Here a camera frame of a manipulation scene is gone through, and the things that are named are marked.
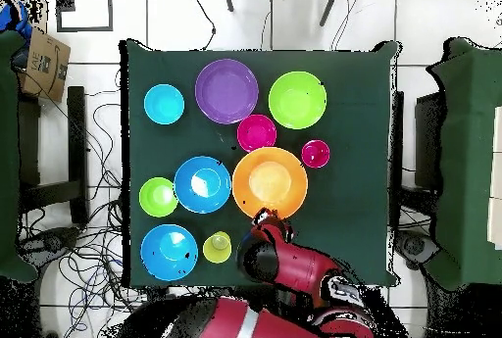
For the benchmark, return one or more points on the large orange bowl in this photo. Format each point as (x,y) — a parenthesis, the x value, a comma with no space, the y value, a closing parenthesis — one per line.
(270,181)

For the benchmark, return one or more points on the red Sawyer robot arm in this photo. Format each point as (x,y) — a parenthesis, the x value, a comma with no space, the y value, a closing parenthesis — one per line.
(298,263)

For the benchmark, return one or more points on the yellow cup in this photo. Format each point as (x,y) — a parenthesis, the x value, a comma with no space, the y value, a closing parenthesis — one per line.
(217,247)

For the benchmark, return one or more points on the red cup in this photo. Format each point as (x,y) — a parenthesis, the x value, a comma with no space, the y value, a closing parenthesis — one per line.
(315,154)

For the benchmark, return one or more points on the small red bowl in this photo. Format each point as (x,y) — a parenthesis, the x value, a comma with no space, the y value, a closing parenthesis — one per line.
(256,133)

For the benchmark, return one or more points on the small green bowl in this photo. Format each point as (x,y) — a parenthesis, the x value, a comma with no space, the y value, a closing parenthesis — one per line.
(158,197)

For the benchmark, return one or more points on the large green bowl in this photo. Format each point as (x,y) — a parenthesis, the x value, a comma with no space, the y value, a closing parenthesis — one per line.
(297,99)

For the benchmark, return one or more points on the large purple bowl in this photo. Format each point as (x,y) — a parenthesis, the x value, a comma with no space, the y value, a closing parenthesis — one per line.
(226,91)

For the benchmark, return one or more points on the dark green tablecloth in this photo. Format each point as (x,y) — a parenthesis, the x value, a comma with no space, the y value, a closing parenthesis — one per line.
(353,118)

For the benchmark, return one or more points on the small light blue bowl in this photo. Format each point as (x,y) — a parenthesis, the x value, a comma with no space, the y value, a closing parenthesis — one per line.
(164,104)

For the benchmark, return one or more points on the dark gray stand base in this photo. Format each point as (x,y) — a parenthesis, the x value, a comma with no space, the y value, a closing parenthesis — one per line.
(415,246)

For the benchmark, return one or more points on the black stand base with knob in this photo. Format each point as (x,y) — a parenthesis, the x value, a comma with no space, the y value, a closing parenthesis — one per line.
(51,242)

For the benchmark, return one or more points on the green covered side table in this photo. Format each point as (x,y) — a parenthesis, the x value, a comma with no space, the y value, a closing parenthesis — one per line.
(8,157)
(470,157)

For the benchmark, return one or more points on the cardboard box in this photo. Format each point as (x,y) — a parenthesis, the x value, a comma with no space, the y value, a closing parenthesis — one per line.
(45,67)

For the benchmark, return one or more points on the blue cloth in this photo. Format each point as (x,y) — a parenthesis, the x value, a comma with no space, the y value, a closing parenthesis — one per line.
(10,20)

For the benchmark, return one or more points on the black side frame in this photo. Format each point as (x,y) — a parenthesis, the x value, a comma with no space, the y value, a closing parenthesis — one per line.
(427,138)

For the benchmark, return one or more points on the black bench frame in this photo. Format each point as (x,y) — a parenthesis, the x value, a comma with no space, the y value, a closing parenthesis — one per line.
(76,138)

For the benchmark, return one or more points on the black square floor frame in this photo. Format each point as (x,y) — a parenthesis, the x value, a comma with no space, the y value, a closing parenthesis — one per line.
(64,1)

